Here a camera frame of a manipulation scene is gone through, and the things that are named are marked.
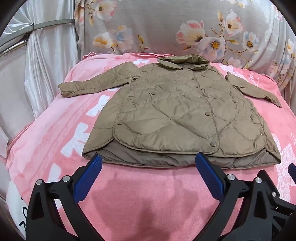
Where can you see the grey floral cloth cover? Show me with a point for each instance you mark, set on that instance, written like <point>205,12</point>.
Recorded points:
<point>161,30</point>

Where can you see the tan quilted jacket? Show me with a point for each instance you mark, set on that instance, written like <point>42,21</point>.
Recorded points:
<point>173,111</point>

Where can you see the pink printed blanket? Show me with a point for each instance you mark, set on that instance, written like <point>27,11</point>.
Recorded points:
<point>143,197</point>

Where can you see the grey metal bar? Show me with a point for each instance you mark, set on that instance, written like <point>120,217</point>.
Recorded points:
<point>53,23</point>

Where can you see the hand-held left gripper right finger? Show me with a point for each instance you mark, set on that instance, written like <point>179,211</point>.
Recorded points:
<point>208,173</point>

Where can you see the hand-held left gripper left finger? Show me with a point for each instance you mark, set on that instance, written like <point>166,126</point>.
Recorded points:
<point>89,173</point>

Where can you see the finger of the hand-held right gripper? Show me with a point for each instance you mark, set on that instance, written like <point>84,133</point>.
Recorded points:
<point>292,167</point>

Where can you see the white satin curtain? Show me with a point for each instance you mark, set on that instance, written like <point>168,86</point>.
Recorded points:
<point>46,69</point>

